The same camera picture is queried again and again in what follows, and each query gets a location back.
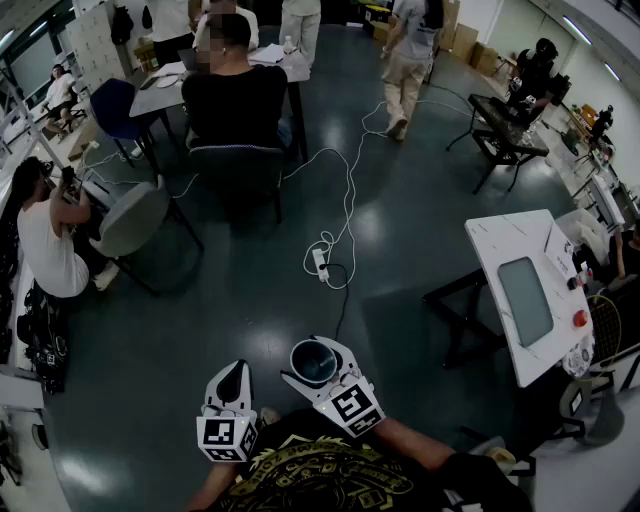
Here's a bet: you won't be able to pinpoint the person's left forearm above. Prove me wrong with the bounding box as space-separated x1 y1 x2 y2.
187 457 241 512

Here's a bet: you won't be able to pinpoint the grey chair with label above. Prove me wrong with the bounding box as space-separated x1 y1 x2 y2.
559 369 626 447

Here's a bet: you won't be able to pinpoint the black glass table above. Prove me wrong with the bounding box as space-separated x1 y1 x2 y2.
446 93 551 195

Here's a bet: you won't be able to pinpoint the black chair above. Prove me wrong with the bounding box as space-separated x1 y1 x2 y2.
188 144 286 226

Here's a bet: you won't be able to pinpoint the black white patterned cushion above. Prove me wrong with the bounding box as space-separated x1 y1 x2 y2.
561 333 596 380

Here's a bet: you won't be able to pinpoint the white papers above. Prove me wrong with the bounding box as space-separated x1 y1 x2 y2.
248 43 286 66

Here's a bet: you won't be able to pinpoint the white meeting table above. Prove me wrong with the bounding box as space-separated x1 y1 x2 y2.
128 43 312 164

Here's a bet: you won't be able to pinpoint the beige green toy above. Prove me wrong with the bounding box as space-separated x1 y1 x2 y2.
485 446 517 469

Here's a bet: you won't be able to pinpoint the person's right forearm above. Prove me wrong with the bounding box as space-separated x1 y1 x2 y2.
374 417 456 474

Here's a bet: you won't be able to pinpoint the white marble table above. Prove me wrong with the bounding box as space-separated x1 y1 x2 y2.
422 208 597 389

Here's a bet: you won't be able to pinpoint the cola bottle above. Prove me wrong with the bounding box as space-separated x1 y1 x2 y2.
566 269 595 292

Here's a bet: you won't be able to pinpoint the black backpack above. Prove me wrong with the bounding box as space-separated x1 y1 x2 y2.
109 4 135 46

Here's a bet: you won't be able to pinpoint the large cardboard box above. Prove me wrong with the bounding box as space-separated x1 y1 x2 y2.
439 0 461 51

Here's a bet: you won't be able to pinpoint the white lockers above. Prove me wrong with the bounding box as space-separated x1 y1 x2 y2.
66 4 126 96

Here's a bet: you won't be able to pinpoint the white power strip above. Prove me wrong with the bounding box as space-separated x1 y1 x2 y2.
311 248 331 284

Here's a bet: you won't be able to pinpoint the grey shell chair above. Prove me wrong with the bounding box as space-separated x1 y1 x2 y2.
89 174 205 297

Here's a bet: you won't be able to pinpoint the low cardboard box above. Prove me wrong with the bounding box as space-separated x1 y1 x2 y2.
469 42 501 77

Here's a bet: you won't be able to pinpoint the blue chair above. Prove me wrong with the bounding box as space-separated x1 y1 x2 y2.
89 78 151 169

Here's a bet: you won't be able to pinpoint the person's black printed t-shirt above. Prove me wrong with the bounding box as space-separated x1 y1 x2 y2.
219 407 534 512

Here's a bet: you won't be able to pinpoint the medium cardboard box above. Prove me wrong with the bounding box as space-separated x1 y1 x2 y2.
452 22 480 64

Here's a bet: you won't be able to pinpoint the black equipment pile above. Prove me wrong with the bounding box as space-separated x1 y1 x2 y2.
17 279 70 396

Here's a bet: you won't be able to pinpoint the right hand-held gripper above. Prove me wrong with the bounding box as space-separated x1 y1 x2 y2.
279 334 387 440

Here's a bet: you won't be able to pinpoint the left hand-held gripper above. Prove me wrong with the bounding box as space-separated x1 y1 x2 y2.
195 358 260 464

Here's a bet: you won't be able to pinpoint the grey ribbed cup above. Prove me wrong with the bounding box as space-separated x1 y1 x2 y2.
289 338 340 387

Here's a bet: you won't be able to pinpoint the white printed card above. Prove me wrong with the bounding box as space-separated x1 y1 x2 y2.
543 222 576 281

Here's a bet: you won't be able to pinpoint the long white cable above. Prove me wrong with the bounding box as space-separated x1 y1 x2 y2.
282 97 481 291

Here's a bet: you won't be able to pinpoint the gold wire chair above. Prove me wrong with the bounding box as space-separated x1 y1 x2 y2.
584 293 640 371

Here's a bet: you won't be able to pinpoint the black cable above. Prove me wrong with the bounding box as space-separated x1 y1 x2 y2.
319 263 351 341

